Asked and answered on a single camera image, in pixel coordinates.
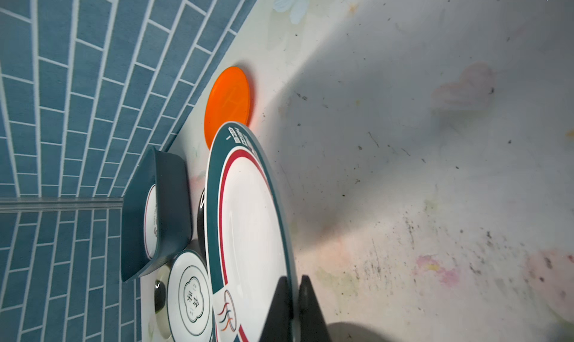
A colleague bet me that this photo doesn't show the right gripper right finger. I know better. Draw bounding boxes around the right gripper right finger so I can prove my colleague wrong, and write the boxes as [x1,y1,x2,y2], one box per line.
[298,275,331,342]

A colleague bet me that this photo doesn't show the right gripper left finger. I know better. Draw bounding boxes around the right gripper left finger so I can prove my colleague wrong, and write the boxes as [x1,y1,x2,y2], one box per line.
[259,276,293,342]

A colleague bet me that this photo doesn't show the white plate green red rim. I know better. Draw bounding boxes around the white plate green red rim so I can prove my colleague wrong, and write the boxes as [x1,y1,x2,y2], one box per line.
[205,122,297,341]

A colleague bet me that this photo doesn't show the white plate red characters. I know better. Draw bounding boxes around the white plate red characters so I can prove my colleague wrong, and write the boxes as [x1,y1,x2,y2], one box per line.
[143,184,158,259]

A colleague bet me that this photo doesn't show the teal plastic bin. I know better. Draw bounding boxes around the teal plastic bin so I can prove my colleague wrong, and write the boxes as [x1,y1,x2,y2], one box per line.
[120,148,193,282]

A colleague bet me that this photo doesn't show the white plate cloud emblem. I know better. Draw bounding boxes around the white plate cloud emblem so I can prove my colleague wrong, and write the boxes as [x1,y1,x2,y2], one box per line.
[167,250,214,341]

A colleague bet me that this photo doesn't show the cream plate black patch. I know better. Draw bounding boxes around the cream plate black patch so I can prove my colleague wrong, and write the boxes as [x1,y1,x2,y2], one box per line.
[154,265,173,341]

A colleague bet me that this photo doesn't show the black small plate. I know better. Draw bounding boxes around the black small plate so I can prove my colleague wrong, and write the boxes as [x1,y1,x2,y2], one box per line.
[197,190,207,261]

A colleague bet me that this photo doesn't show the orange small plate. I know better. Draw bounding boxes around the orange small plate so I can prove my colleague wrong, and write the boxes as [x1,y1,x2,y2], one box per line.
[204,66,252,149]

